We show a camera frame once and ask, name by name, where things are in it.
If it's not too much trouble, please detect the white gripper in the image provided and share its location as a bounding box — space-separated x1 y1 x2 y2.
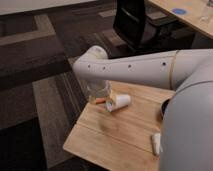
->
87 80 116 104

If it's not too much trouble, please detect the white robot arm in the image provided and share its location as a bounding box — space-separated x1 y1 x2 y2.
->
73 46 213 171

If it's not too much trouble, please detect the dark blue ceramic bowl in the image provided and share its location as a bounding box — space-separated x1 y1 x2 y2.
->
161 99 171 119

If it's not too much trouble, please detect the orange carrot toy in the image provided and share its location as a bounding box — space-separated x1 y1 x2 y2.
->
95 98 105 104

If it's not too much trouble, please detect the black office chair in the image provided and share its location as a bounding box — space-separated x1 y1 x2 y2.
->
113 0 176 52

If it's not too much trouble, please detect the white rectangular sponge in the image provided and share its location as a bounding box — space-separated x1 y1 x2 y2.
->
151 133 161 156

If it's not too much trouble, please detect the blue round disc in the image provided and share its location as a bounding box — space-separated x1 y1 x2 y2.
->
172 8 187 15

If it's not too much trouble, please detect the wooden background desk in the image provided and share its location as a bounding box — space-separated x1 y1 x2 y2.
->
148 0 213 39

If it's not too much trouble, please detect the clear glass on desk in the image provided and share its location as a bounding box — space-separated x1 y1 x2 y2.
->
200 7 213 22

